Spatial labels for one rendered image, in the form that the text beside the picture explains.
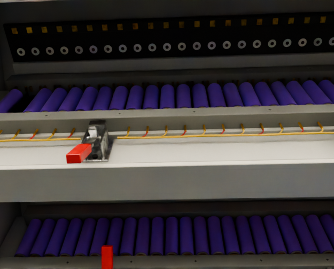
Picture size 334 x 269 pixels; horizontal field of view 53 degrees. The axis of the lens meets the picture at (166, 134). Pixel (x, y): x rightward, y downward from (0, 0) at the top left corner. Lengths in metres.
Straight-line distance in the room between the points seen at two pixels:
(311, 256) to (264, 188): 0.15
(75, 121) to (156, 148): 0.10
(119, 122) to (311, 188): 0.21
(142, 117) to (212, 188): 0.11
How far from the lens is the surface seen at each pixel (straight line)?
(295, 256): 0.48
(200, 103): 0.40
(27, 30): 0.51
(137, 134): 0.37
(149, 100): 0.41
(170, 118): 0.36
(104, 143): 0.34
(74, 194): 0.37
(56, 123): 0.39
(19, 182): 0.38
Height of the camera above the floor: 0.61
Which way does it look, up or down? 12 degrees down
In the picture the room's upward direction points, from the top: 2 degrees counter-clockwise
